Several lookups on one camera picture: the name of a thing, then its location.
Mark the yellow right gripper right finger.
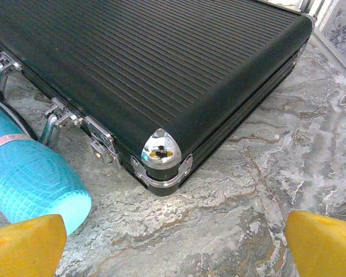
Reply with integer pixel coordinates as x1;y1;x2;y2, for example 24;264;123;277
285;209;346;277

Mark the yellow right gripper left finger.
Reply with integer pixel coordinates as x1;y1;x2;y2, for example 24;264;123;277
0;214;67;277

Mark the teal textured plastic bottle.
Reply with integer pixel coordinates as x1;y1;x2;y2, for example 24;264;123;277
0;99;92;236

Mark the black ribbed carrying case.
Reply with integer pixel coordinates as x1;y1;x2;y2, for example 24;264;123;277
0;0;317;197

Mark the aluminium frame post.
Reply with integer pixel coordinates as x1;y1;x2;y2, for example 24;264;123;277
314;0;335;31

